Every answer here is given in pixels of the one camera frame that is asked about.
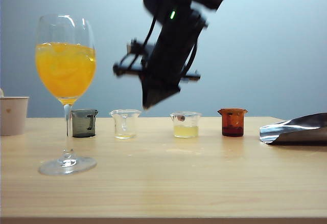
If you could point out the grey smoked measuring cup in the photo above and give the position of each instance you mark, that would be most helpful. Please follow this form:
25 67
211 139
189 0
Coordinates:
84 124

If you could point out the amber measuring cup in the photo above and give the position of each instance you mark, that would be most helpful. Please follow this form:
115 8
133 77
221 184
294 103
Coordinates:
232 124

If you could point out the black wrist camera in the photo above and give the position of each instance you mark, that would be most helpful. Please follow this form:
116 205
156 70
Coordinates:
139 47

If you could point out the pale crumpled tissue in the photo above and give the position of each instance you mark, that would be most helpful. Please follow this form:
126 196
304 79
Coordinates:
1 93

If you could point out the silver metal scoop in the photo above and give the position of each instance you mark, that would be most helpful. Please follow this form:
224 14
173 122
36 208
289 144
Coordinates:
293 129

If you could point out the white paper cup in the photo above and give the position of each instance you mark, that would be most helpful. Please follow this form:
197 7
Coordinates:
12 116

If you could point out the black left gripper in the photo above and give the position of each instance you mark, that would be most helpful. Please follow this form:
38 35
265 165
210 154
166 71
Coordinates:
171 55

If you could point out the clear measuring cup orange juice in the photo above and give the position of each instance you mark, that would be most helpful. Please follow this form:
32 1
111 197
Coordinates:
125 132

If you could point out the clear measuring cup yellow juice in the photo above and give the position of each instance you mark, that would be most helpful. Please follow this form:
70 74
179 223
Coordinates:
186 132

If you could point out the clear stemmed wine glass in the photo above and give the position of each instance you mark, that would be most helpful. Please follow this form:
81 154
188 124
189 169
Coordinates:
66 68

